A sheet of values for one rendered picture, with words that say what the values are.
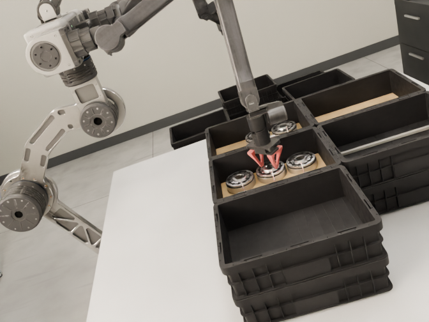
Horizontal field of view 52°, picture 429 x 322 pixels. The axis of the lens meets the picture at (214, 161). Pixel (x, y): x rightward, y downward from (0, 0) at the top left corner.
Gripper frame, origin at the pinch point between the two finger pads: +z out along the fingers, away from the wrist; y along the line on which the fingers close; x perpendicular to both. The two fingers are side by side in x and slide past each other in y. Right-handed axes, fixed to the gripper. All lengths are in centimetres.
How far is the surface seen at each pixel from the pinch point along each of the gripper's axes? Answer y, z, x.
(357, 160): -33.0, -5.4, -0.9
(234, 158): 11.9, -3.4, 3.5
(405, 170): -42.2, 2.8, -10.7
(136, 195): 72, 18, 13
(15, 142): 380, 51, -46
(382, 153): -38.3, -5.4, -6.2
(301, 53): 174, 60, -283
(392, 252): -44.7, 17.0, 9.5
